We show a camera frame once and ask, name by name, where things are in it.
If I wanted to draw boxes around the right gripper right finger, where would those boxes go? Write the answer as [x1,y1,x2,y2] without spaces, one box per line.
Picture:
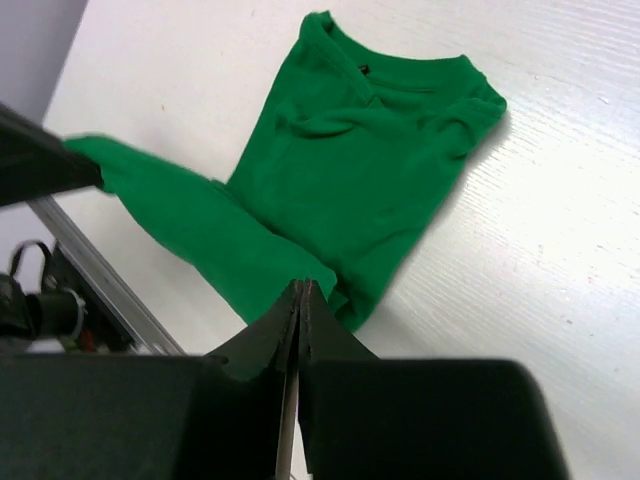
[297,280,569,479]

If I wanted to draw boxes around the green t shirt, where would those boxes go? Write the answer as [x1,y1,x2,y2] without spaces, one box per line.
[65,12,507,330]

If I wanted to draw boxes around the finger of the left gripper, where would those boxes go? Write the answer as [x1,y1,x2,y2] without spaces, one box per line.
[0,104,104,206]

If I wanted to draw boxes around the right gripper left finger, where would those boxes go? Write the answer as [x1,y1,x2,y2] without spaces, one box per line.
[1,282,301,479]

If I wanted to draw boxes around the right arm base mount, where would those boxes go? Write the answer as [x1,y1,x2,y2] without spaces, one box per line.
[1,240,136,354]

